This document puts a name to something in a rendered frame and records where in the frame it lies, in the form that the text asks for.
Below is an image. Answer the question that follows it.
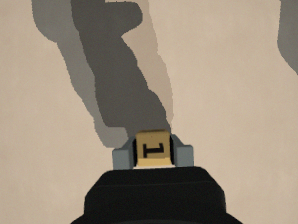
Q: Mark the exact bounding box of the orange number cube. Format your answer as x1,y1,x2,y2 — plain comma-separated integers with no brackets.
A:
136,129,171,167

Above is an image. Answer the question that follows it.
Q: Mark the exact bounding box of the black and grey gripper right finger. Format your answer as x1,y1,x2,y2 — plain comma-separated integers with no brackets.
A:
169,134,194,167

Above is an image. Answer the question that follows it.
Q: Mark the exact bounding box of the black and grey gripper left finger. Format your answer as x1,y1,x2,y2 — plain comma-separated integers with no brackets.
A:
112,136,138,170

